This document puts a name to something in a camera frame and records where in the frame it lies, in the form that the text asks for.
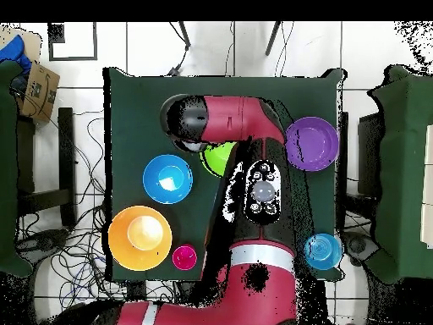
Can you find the purple plastic bowl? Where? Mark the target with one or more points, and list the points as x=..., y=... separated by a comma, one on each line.
x=314, y=144

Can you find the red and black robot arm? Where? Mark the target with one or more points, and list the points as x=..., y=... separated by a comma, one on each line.
x=233, y=118

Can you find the pink plastic cup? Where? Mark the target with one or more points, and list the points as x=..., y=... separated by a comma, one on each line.
x=184, y=257

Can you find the grey base with black knob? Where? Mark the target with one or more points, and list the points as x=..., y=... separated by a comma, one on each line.
x=47, y=242

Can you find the black power strip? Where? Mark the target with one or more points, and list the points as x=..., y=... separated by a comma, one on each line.
x=136, y=289

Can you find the green cloth on side table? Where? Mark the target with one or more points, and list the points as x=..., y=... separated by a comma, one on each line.
x=6, y=169
x=402, y=135

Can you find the large green plastic bowl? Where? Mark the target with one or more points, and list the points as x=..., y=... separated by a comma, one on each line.
x=216, y=159

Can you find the black bench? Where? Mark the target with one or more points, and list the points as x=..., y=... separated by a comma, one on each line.
x=66, y=162

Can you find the dark green tablecloth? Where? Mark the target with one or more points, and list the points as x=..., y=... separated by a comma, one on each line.
x=142, y=128

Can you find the small blue plastic bowl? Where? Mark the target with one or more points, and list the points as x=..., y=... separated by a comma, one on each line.
x=323, y=252

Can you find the cardboard box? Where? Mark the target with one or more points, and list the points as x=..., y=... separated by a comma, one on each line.
x=40, y=91

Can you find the yellow plastic bowl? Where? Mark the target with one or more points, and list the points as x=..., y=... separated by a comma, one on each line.
x=140, y=237

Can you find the blue cloth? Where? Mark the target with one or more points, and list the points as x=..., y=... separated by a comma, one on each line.
x=15, y=50

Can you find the black square frame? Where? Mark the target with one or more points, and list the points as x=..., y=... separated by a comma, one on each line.
x=72, y=58

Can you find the large blue plastic bowl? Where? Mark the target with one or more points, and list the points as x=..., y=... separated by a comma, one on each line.
x=167, y=179

